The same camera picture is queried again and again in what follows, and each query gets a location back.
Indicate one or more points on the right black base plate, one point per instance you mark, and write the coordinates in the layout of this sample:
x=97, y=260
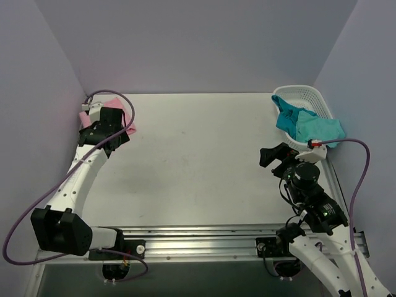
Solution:
x=271, y=247

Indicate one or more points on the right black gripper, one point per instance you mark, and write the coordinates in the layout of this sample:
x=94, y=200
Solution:
x=281, y=159

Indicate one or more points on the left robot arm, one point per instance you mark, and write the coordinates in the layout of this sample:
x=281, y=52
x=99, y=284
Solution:
x=59, y=226

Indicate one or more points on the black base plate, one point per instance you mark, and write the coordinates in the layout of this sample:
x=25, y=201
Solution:
x=134, y=247
x=271, y=247

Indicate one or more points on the aluminium mounting rail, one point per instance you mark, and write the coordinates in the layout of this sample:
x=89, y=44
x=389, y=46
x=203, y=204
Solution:
x=206, y=243

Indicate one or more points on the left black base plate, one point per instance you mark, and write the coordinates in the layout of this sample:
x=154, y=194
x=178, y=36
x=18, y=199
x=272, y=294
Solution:
x=134, y=247

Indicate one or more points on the pink t shirt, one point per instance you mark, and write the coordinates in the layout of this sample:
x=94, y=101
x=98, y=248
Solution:
x=87, y=120

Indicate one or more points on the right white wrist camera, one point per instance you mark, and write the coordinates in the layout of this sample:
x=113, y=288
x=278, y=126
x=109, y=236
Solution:
x=316, y=152

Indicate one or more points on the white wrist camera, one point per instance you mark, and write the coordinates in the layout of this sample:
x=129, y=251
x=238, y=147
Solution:
x=316, y=152
x=92, y=110

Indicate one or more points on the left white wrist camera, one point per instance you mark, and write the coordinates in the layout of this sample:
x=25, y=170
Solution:
x=92, y=110

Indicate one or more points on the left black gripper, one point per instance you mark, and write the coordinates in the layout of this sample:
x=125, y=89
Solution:
x=101, y=133

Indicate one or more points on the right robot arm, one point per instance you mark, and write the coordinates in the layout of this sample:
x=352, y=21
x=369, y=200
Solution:
x=334, y=258

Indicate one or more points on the white plastic basket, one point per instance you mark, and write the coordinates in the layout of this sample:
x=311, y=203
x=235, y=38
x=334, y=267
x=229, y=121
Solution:
x=306, y=97

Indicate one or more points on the teal t shirt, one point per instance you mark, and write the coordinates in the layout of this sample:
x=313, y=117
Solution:
x=303, y=125

